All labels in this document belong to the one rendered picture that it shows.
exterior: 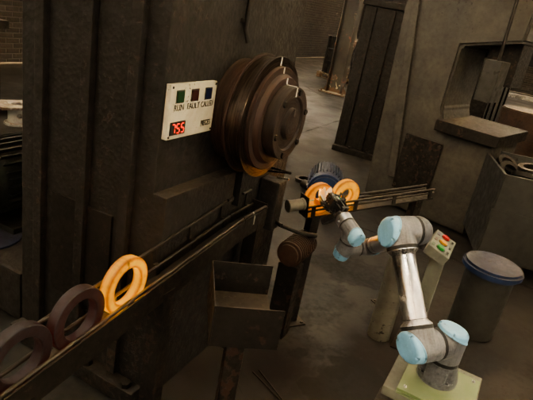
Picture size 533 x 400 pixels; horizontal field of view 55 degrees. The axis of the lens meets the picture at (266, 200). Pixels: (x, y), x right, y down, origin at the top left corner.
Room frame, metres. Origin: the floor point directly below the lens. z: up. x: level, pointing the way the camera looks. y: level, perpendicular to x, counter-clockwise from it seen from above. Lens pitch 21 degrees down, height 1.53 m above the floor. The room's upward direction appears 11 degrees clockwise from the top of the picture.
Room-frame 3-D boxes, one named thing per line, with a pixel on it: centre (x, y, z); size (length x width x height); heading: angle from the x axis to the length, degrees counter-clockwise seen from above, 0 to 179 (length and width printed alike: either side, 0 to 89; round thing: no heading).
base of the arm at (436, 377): (1.62, -0.76, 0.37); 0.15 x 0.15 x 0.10
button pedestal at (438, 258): (2.28, -0.88, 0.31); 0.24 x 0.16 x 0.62; 156
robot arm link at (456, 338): (1.61, -0.76, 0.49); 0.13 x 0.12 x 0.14; 117
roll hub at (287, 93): (1.92, -0.02, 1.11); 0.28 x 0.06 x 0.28; 156
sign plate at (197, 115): (1.69, 0.31, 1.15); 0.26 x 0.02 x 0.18; 156
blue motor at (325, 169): (4.18, -0.47, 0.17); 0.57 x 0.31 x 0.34; 176
